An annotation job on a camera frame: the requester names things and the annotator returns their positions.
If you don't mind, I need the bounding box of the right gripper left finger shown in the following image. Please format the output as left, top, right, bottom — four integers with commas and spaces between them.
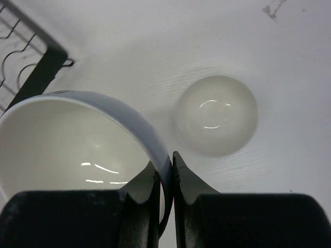
1, 164, 160, 247

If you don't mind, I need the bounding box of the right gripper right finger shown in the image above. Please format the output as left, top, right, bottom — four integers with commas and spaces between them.
173, 152, 330, 247

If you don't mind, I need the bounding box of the black wire dish rack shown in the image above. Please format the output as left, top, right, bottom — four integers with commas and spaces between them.
1, 1, 74, 114

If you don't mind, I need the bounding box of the white bowl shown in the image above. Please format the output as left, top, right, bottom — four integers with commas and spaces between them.
1, 91, 172, 233
174, 75, 259, 158

